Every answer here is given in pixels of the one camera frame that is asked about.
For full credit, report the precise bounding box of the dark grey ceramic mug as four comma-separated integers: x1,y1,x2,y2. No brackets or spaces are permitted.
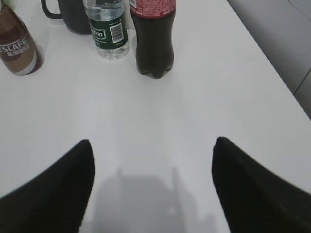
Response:
41,0,91,35

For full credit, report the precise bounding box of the brown Nescafe coffee bottle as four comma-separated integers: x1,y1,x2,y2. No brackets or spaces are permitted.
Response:
0,1,43,76

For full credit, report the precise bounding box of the dark cola bottle red label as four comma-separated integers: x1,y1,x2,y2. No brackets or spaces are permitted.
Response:
129,0,177,79

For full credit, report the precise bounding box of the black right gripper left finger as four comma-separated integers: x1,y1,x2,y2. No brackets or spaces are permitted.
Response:
0,139,94,233

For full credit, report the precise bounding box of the clear water bottle green label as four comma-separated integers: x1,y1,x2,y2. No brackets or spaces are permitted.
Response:
83,0,129,61

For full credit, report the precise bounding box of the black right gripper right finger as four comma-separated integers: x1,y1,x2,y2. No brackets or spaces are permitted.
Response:
212,137,311,233

